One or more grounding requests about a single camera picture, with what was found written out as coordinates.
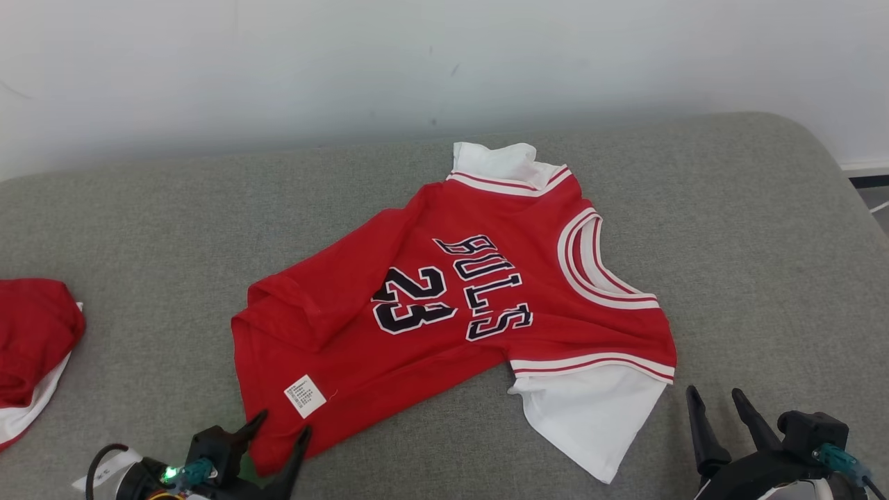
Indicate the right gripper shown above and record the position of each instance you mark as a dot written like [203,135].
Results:
[764,476]

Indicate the wall baseboard strip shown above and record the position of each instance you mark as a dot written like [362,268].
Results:
[868,173]

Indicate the red Bulls 23 jersey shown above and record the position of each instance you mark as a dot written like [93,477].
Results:
[430,361]

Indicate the red shorts white side stripe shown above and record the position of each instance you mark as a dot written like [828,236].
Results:
[31,333]

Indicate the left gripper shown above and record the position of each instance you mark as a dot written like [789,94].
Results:
[215,448]

